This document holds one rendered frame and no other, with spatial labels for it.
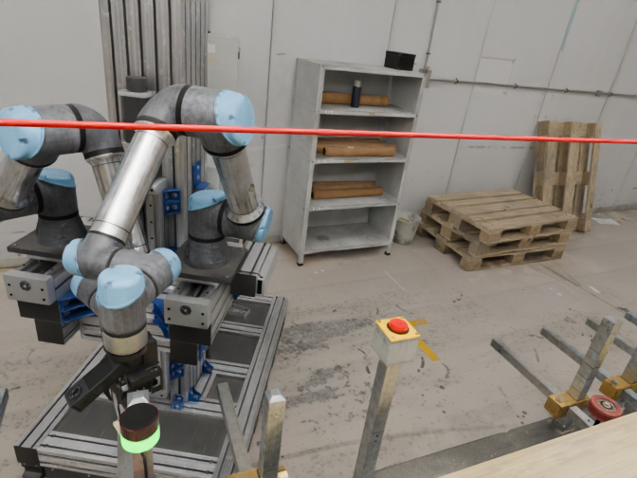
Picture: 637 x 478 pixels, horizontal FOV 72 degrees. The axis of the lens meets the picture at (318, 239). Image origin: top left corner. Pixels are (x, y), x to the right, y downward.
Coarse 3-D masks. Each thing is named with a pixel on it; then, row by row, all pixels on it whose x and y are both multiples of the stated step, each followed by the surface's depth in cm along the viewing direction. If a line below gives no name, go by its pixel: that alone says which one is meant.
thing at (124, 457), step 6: (120, 444) 101; (120, 450) 99; (126, 450) 100; (120, 456) 98; (126, 456) 98; (120, 462) 97; (126, 462) 97; (132, 462) 98; (120, 468) 96; (126, 468) 96; (132, 468) 96; (120, 474) 94; (126, 474) 95; (132, 474) 95
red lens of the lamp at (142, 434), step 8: (120, 416) 71; (120, 424) 70; (152, 424) 71; (120, 432) 71; (128, 432) 69; (136, 432) 69; (144, 432) 70; (152, 432) 71; (128, 440) 70; (136, 440) 70
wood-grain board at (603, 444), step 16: (624, 416) 122; (576, 432) 115; (592, 432) 115; (608, 432) 116; (624, 432) 117; (528, 448) 108; (544, 448) 109; (560, 448) 110; (576, 448) 110; (592, 448) 111; (608, 448) 111; (624, 448) 112; (480, 464) 103; (496, 464) 103; (512, 464) 104; (528, 464) 104; (544, 464) 105; (560, 464) 105; (576, 464) 106; (592, 464) 106; (608, 464) 107; (624, 464) 107
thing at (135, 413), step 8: (128, 408) 73; (136, 408) 73; (144, 408) 73; (152, 408) 73; (128, 416) 71; (136, 416) 71; (144, 416) 72; (152, 416) 72; (128, 424) 70; (136, 424) 70; (144, 424) 70; (144, 456) 77; (144, 464) 79; (144, 472) 81
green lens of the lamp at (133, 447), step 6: (156, 432) 72; (120, 438) 72; (150, 438) 71; (156, 438) 73; (126, 444) 71; (132, 444) 70; (138, 444) 70; (144, 444) 71; (150, 444) 72; (132, 450) 71; (138, 450) 71; (144, 450) 71
